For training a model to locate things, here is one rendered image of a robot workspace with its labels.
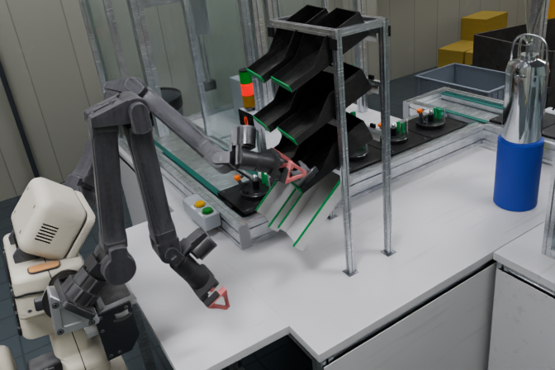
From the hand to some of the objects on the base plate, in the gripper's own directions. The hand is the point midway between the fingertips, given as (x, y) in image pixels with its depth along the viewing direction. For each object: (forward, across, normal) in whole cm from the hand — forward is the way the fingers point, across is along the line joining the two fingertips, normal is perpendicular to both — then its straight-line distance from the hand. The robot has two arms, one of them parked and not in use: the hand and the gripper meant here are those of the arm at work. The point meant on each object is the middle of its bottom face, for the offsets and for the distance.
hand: (296, 168), depth 157 cm
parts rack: (+33, -12, -28) cm, 45 cm away
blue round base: (+97, +1, 0) cm, 97 cm away
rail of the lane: (-2, -70, -43) cm, 82 cm away
